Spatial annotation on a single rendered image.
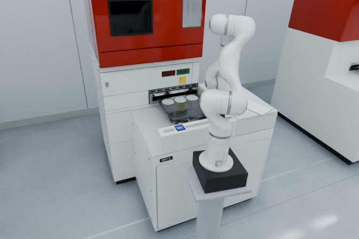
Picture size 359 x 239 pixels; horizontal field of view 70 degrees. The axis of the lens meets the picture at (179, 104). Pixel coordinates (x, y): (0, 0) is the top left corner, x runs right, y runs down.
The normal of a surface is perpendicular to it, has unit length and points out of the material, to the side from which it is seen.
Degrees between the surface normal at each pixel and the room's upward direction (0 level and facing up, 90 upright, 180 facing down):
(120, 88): 90
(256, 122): 90
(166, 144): 90
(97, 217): 0
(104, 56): 90
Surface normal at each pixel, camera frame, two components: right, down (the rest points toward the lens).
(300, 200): 0.03, -0.88
